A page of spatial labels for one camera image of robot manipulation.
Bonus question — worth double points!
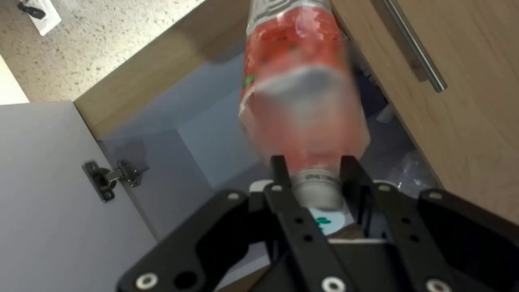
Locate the open wooden wall cabinet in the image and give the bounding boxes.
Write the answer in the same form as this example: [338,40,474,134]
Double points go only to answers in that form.
[72,0,445,292]

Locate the clear bottle with orange label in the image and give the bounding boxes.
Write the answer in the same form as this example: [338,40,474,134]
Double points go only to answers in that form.
[237,0,372,239]

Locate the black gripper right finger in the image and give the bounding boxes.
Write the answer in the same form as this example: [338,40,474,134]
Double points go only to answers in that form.
[340,155,519,292]

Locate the grey open cabinet door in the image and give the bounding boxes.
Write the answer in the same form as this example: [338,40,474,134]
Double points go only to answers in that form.
[0,101,159,292]

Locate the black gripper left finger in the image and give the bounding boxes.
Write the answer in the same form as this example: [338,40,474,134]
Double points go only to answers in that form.
[116,155,348,292]

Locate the metal cabinet hinge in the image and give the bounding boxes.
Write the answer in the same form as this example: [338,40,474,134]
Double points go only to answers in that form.
[82,158,151,203]

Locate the closed wooden wall cabinets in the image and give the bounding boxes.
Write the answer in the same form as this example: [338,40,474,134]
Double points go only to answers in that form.
[331,0,519,226]

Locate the white outlet with black plug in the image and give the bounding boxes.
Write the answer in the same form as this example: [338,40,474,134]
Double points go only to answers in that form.
[15,0,64,38]

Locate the steel cabinet handle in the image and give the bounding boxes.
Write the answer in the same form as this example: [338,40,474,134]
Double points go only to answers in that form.
[372,0,450,95]

